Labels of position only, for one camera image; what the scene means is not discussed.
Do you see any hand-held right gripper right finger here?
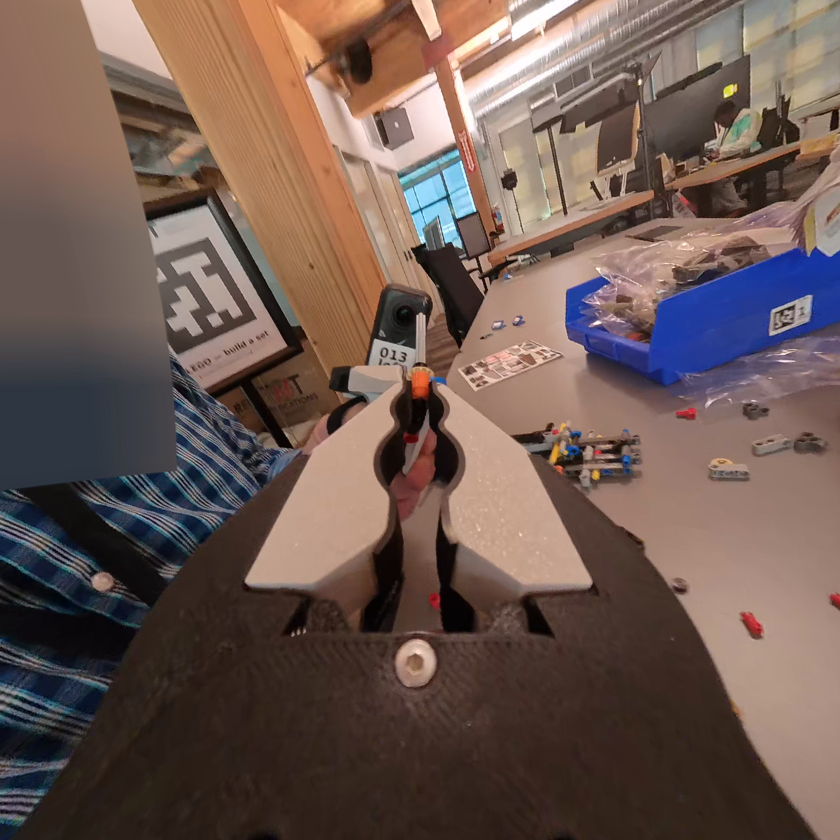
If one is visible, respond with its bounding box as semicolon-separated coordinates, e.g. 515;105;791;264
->
430;384;595;634

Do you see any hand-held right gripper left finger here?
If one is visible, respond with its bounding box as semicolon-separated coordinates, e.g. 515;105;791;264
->
244;381;406;634

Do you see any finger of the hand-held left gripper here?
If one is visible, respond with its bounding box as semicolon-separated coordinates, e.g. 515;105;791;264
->
350;365;406;403

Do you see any small lego subassembly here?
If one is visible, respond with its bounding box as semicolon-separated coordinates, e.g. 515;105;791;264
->
402;312;442;444

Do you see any person's left forearm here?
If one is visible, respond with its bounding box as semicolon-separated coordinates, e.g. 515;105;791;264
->
172;354;306;490

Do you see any lego chassis assembly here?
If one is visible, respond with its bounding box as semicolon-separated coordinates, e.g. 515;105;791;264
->
512;422;643;490

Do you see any clear bag of lego parts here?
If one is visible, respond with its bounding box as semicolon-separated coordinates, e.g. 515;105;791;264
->
581;231;798;343

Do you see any person's left hand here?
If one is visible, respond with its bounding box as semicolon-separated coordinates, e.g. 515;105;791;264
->
302;413;439;521

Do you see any black office chair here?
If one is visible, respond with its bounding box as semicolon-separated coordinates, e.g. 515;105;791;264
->
411;243;487;349

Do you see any cardboard box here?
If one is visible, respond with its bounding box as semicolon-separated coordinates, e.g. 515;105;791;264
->
217;357;342;448

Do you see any sticker sheet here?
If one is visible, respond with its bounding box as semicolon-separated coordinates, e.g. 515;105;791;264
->
457;340;564;392

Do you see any long wooden table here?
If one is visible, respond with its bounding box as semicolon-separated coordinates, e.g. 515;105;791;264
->
489;190;657;266

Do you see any wooden pillar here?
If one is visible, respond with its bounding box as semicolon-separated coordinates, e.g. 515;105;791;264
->
131;0;388;368

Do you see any framed marker sign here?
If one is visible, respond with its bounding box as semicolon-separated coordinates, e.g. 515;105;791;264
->
134;189;304;395

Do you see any blue plastic bin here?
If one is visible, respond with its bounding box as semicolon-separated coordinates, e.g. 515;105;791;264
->
566;246;840;387

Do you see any empty clear plastic bag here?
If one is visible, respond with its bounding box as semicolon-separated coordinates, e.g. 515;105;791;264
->
677;331;840;411

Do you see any person's torso in plaid shirt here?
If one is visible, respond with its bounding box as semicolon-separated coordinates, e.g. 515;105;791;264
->
0;469;290;831

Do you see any large black monitor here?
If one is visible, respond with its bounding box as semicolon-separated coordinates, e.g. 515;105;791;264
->
643;56;752;161

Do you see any wooden desk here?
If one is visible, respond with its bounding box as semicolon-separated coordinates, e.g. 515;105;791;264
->
669;134;840;194

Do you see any camera on tripod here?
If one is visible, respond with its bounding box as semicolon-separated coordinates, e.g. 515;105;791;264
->
502;169;526;234

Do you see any black wall speaker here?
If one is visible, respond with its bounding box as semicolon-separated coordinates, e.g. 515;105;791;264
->
379;107;416;149

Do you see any black shoulder strap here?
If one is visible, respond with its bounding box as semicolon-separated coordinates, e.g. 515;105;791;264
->
0;484;168;654

